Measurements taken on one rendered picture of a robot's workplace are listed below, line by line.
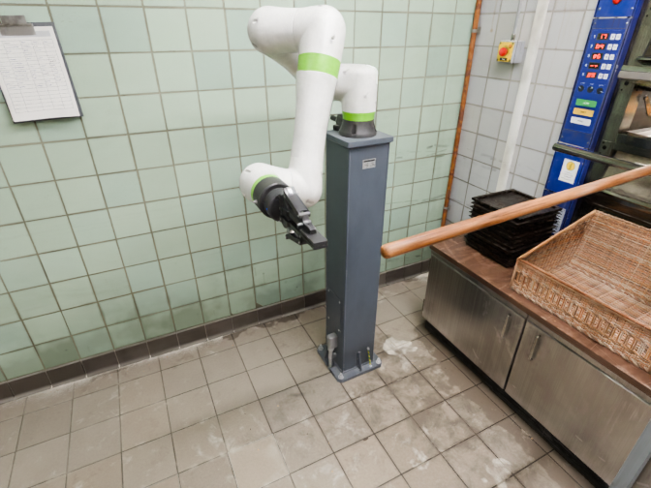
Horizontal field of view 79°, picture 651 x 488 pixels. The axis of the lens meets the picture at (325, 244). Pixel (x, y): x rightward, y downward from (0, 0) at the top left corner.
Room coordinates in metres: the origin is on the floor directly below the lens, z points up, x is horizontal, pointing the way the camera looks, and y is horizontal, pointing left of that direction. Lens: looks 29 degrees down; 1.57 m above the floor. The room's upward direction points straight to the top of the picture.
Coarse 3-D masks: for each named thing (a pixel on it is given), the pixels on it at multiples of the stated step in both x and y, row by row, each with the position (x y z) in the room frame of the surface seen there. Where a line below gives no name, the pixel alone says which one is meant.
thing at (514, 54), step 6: (504, 42) 2.18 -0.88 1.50; (510, 42) 2.15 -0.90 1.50; (516, 42) 2.13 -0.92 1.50; (522, 42) 2.14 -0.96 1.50; (498, 48) 2.21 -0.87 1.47; (510, 48) 2.14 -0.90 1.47; (516, 48) 2.13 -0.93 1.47; (522, 48) 2.15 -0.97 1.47; (498, 54) 2.20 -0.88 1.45; (510, 54) 2.14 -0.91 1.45; (516, 54) 2.13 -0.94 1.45; (498, 60) 2.19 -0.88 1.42; (504, 60) 2.16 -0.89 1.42; (510, 60) 2.13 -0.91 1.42; (516, 60) 2.14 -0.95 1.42
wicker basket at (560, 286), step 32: (576, 224) 1.55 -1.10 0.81; (608, 224) 1.53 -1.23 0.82; (544, 256) 1.47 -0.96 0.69; (576, 256) 1.56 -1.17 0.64; (608, 256) 1.46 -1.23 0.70; (640, 256) 1.38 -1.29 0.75; (512, 288) 1.38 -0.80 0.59; (544, 288) 1.27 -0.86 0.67; (576, 288) 1.17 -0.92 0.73; (608, 288) 1.38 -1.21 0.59; (640, 288) 1.32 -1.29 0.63; (576, 320) 1.13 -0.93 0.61; (608, 320) 1.05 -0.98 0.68; (640, 320) 1.16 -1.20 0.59; (640, 352) 0.95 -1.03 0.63
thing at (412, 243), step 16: (624, 176) 1.05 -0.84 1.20; (640, 176) 1.09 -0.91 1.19; (560, 192) 0.93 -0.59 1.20; (576, 192) 0.94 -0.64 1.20; (592, 192) 0.97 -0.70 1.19; (512, 208) 0.83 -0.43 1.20; (528, 208) 0.85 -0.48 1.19; (544, 208) 0.88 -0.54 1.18; (464, 224) 0.75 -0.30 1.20; (480, 224) 0.77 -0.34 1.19; (496, 224) 0.80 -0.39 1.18; (400, 240) 0.68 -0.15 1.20; (416, 240) 0.69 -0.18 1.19; (432, 240) 0.70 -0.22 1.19; (384, 256) 0.65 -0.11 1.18
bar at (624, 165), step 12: (576, 156) 1.42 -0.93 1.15; (588, 156) 1.38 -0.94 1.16; (600, 156) 1.35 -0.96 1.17; (624, 168) 1.27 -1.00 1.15; (648, 432) 0.77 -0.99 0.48; (636, 444) 0.78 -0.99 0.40; (648, 444) 0.76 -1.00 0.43; (636, 456) 0.77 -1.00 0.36; (648, 456) 0.75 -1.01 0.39; (624, 468) 0.78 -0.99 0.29; (636, 468) 0.75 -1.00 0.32; (624, 480) 0.76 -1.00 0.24
